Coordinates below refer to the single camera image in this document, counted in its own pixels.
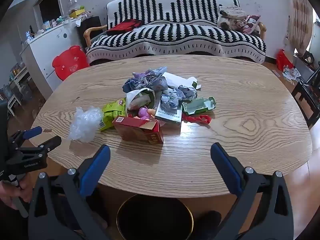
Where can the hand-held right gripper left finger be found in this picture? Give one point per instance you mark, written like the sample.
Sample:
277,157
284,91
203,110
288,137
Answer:
95,172

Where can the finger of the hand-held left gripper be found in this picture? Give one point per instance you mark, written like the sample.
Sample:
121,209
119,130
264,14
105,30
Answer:
50,143
32,132

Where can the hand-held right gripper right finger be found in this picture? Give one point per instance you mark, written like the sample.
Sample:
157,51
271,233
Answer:
226,170

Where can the red plastic wrapper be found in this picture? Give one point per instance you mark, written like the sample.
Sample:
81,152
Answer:
197,118

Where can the black bin with gold rim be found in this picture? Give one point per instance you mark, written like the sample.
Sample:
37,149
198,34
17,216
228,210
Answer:
155,220

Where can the pink toy figure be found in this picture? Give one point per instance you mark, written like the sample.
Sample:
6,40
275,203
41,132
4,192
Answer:
143,112

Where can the person's left hand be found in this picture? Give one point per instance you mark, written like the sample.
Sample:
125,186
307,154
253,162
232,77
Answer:
26,190

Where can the clear crumpled plastic wrap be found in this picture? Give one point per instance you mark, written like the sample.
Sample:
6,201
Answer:
83,123

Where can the clear water jug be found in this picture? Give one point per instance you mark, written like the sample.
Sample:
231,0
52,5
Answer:
26,92

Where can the white shelf rack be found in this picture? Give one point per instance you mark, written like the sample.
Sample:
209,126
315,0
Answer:
18,80

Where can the red carton box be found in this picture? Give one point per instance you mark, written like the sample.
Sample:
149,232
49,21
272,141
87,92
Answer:
136,130

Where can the green snack packet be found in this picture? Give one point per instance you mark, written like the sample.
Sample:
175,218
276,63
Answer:
111,113

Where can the green white flattened carton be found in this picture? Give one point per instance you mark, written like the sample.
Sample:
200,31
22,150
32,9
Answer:
198,106

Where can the red bear-shaped stool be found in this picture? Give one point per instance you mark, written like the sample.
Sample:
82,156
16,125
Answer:
70,63

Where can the white cabinet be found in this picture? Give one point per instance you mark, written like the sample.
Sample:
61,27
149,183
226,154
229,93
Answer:
51,50

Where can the white green open bag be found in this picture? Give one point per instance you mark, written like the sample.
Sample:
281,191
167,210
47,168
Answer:
137,97

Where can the light grey crumpled paper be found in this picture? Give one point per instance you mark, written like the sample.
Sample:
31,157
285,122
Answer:
186,92

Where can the blue grey crumpled paper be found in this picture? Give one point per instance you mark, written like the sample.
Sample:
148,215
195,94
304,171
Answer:
170,101

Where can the dark grey crumpled paper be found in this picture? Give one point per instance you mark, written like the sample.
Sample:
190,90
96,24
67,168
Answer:
147,85

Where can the white block on table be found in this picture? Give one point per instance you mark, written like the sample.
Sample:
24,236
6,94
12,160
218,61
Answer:
176,80

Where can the dark wooden chair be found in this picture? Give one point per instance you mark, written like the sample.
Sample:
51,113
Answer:
306,97

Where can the purple crumpled wrapper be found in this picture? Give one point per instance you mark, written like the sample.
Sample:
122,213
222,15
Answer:
150,73

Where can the scattered papers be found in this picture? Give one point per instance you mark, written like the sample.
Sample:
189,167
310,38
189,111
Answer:
291,73

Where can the dark side cabinet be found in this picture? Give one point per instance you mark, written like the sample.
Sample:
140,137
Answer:
90,28

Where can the red bag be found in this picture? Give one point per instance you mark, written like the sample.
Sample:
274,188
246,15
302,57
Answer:
284,60

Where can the yellow box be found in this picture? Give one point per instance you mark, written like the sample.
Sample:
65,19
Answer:
77,13

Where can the red cloth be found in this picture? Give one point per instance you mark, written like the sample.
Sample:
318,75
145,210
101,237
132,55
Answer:
123,27

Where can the black white striped sofa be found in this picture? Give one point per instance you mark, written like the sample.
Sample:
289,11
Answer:
180,33

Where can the pink printed pillow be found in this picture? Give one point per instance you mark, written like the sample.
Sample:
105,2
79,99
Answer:
251,23

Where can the beige pile of clothes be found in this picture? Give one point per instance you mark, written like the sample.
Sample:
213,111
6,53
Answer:
231,15

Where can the patterned curtain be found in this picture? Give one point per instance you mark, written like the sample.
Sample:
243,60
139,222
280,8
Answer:
301,17

